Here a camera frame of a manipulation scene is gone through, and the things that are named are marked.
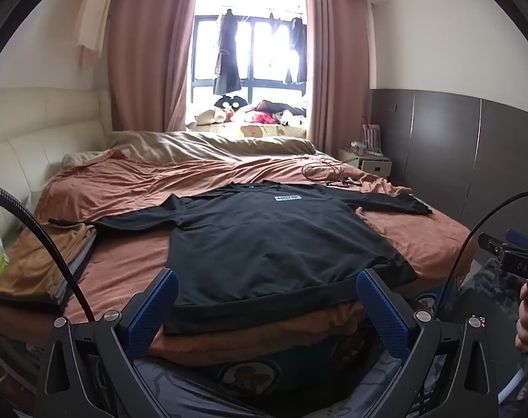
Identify pink curtain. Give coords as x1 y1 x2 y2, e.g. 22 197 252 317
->
305 0 378 153
108 0 199 133

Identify person's patterned grey pants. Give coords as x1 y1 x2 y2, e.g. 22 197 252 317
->
133 357 399 418

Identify thin black cable coil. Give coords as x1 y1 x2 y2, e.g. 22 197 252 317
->
302 160 363 188

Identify beige plush toy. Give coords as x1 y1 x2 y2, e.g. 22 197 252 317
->
194 107 227 125

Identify beige hanging garment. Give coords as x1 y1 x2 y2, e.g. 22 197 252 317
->
75 0 117 68

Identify blue cartoon bed sheet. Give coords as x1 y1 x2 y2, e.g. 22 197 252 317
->
129 270 471 401

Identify stack of folded clothes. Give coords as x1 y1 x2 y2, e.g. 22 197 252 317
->
0 222 97 314

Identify black white plush toy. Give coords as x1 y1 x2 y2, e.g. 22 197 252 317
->
215 93 249 111

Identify black sweatshirt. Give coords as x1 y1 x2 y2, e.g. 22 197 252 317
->
48 179 434 336

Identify black braided cable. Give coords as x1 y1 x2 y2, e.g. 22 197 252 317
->
0 179 95 323

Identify beige duvet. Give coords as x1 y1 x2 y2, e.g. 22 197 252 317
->
63 131 317 168

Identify cream padded headboard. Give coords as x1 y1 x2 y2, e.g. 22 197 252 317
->
0 88 112 236

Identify dark hanging garment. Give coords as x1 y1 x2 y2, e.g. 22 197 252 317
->
284 16 308 85
213 9 243 95

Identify window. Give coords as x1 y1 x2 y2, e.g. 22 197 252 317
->
190 0 310 127

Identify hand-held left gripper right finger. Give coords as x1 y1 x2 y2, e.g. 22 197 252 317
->
355 268 504 418

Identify dark maroon cloth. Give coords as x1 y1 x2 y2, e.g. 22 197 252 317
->
255 100 306 116

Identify white nightstand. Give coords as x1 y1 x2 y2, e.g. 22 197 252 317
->
338 146 393 179

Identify brown blanket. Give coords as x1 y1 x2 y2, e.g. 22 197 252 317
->
0 148 474 369

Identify grey fluffy rug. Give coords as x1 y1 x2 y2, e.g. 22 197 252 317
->
460 257 528 358

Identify person's right hand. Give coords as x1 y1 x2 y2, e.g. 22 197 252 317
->
515 285 528 353

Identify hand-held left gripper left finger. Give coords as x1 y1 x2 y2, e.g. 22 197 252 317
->
41 268 180 418

